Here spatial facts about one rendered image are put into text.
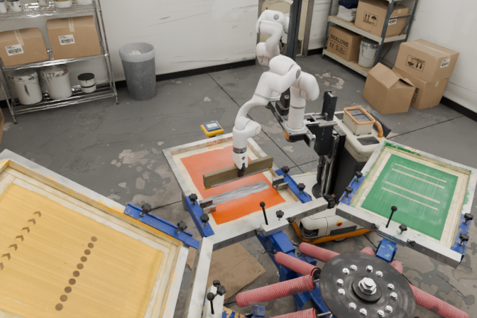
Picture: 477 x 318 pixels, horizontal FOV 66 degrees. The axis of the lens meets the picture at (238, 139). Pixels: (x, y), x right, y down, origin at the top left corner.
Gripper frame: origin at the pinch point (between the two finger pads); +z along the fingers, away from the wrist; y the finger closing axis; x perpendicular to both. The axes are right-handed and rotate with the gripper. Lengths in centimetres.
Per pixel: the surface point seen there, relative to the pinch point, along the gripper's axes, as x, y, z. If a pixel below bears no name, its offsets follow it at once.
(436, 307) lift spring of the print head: -25, -104, -9
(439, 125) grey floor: -326, 98, 113
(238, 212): 7.3, -15.3, 13.8
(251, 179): -10.9, 5.3, 14.1
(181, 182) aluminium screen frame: 28.2, 16.4, 10.3
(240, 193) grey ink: 0.5, -3.0, 13.3
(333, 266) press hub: 4, -82, -22
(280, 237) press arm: 0.6, -44.8, 5.2
